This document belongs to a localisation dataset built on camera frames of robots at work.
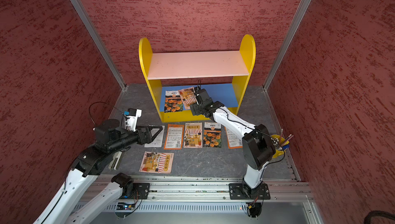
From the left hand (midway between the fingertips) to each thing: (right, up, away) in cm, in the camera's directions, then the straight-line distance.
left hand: (156, 132), depth 67 cm
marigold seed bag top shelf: (+27, -8, +28) cm, 40 cm away
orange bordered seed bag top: (+3, -9, +26) cm, 27 cm away
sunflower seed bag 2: (-5, -21, +17) cm, 27 cm away
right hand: (+19, +10, +23) cm, 32 cm away
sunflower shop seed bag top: (+15, -9, +28) cm, 33 cm away
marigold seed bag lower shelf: (+2, +13, +26) cm, 29 cm away
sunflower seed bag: (+12, +16, +28) cm, 34 cm away
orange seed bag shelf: (+40, -11, +25) cm, 49 cm away
